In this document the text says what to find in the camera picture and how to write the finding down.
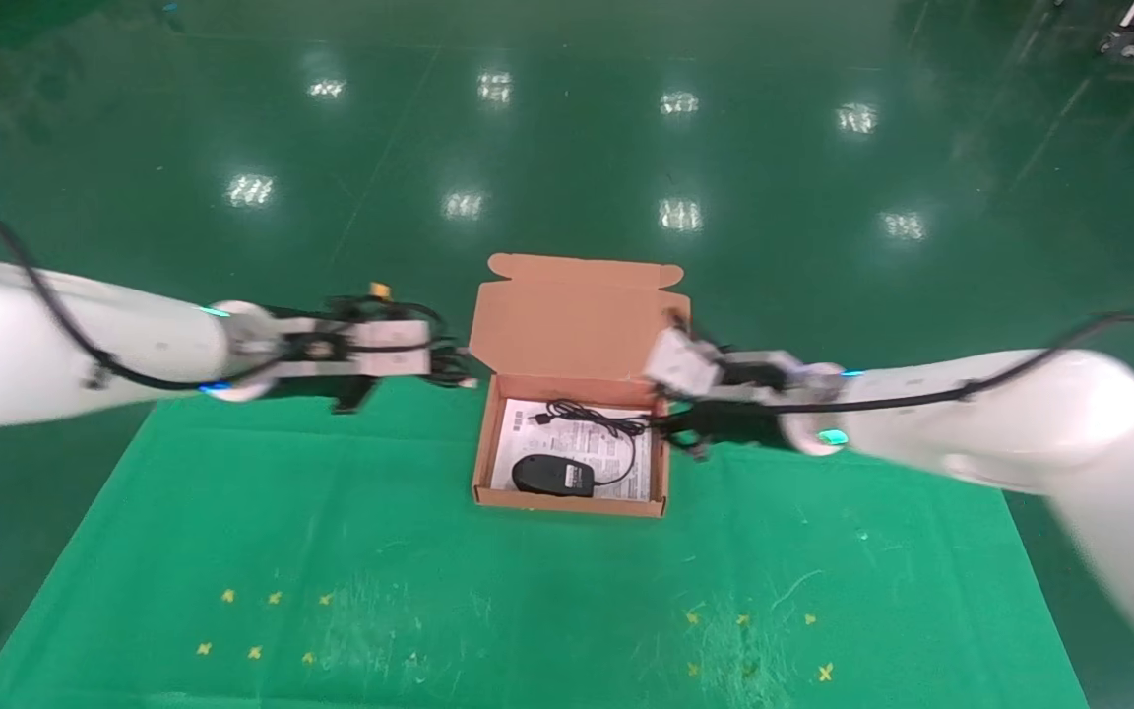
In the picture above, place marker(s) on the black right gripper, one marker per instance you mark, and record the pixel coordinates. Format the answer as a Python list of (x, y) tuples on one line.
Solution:
[(739, 425)]

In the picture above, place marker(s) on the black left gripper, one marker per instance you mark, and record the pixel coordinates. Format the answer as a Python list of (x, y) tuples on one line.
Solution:
[(346, 391)]

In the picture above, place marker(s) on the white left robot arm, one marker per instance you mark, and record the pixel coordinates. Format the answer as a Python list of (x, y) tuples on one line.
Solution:
[(55, 345)]

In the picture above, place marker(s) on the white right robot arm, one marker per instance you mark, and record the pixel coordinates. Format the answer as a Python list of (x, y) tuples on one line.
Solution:
[(1020, 423)]

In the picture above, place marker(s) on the brown cardboard box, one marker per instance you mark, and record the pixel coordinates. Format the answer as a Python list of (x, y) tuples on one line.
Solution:
[(577, 325)]

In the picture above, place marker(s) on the white printed instruction sheet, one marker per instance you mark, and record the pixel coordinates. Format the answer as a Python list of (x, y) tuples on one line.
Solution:
[(567, 440)]

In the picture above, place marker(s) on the green table cloth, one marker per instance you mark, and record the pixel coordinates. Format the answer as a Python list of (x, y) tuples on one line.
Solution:
[(429, 551)]

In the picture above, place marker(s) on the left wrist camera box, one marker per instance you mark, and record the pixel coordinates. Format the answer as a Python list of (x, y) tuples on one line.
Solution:
[(395, 359)]

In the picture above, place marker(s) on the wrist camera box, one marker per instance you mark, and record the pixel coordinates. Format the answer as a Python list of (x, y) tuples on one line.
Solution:
[(395, 359), (680, 366)]

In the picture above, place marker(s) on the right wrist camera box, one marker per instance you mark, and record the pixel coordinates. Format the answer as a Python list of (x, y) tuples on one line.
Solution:
[(680, 366)]

